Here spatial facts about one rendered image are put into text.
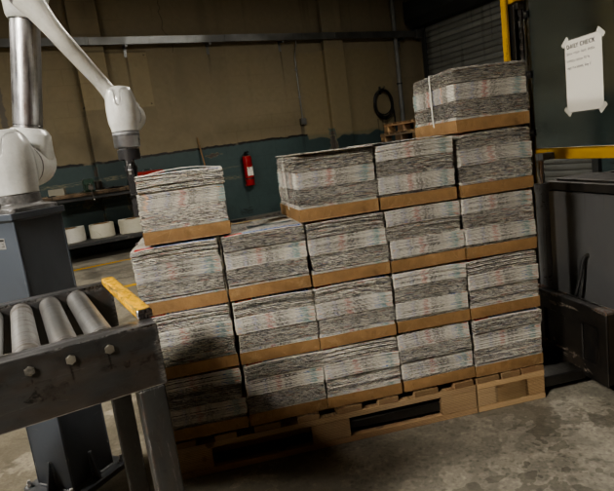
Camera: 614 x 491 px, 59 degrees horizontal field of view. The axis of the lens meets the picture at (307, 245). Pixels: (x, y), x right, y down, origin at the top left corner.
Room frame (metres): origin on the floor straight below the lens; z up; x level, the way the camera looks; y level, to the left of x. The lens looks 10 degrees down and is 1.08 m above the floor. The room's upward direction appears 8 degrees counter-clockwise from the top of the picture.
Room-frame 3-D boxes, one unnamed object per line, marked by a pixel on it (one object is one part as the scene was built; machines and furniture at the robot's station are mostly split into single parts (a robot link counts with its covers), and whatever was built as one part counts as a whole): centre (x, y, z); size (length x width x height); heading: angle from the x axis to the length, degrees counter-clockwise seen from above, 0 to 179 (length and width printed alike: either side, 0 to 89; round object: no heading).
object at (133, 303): (1.21, 0.43, 0.81); 0.43 x 0.03 x 0.02; 28
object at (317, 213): (2.06, -0.09, 0.86); 0.38 x 0.29 x 0.04; 11
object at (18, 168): (1.87, 0.95, 1.17); 0.18 x 0.16 x 0.22; 7
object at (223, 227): (1.87, 0.40, 0.86); 0.29 x 0.16 x 0.04; 99
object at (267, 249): (2.03, 0.03, 0.42); 1.17 x 0.39 x 0.83; 100
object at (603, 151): (2.24, -1.15, 0.92); 0.57 x 0.01 x 0.05; 10
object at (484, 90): (2.16, -0.68, 0.65); 0.39 x 0.30 x 1.29; 10
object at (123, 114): (1.96, 0.57, 1.30); 0.13 x 0.11 x 0.16; 7
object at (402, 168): (2.11, -0.39, 0.95); 0.38 x 0.29 x 0.23; 9
